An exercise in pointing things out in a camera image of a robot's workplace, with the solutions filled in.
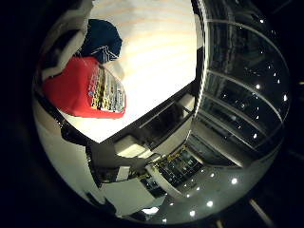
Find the blue cloth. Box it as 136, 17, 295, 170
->
79, 18, 124, 65

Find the red spray bottle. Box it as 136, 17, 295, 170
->
42, 55, 127, 121

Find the dark metal frame shelf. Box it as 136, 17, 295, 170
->
138, 93, 197, 150

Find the white cube box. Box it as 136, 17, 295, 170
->
100, 176, 157, 217
113, 134, 153, 160

